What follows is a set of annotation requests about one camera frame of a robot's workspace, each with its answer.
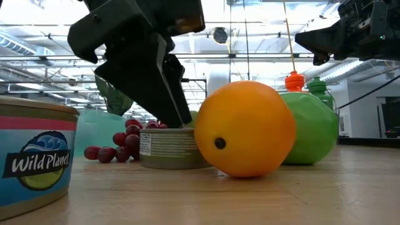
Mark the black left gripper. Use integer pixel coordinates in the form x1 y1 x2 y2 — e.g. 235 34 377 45
67 0 193 129

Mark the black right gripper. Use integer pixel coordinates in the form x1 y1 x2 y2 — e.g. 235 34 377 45
294 18 400 66

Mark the green squeeze bottle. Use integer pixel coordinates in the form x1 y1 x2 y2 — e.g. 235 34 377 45
306 77 335 111

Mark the green label tin can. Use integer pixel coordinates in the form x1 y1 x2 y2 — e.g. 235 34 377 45
139 127 213 170

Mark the blue Wild Planet can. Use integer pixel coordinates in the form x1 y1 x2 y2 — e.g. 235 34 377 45
0 95 81 222

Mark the green leafy plant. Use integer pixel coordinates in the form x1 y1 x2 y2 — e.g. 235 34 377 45
94 74 134 117

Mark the long ceiling light bar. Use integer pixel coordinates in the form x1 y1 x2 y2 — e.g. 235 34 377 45
173 53 315 61

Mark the teal plastic bin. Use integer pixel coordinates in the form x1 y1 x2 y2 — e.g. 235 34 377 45
73 108 141 158

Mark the red toy grape bunch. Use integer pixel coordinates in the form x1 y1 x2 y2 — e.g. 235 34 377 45
83 118 169 164

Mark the green toy lime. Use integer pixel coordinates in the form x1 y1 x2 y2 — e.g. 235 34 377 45
279 91 340 166

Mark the orange toy fruit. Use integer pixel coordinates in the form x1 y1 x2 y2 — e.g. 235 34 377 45
194 80 297 179

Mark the black monitor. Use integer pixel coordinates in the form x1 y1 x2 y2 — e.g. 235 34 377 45
376 96 400 138

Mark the yellow hanging cord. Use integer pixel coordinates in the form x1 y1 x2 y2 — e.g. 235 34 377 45
282 0 297 73

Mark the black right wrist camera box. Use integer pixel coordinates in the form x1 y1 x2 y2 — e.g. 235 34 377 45
339 0 390 32

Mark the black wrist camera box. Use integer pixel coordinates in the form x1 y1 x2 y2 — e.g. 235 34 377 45
339 0 390 32
168 0 206 36

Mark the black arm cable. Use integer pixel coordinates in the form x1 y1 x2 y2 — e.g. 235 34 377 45
336 74 400 110

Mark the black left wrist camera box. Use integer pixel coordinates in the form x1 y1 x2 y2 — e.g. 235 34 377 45
168 0 206 36

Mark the thin black hanging cable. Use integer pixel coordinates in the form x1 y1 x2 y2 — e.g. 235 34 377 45
242 0 251 81

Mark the black ceiling cable reel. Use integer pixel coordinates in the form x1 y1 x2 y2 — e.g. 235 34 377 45
212 27 229 45

